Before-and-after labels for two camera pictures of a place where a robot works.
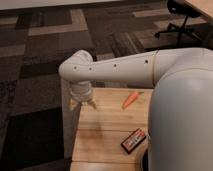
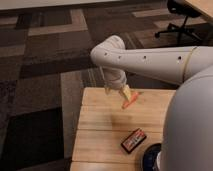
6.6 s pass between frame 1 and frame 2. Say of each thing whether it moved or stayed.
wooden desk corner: stayed
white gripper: moved
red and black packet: stayed
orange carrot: stayed
